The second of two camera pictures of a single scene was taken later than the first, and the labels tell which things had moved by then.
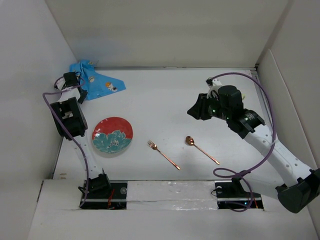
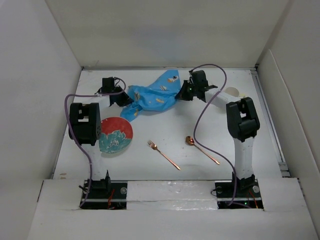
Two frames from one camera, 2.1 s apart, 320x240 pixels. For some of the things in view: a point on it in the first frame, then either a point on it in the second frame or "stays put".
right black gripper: x=198 y=110 -> x=182 y=95
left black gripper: x=83 y=96 -> x=125 y=100
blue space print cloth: x=95 y=83 -> x=159 y=96
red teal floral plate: x=112 y=135 stays put
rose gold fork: x=153 y=145 stays put
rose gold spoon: x=190 y=140 stays put
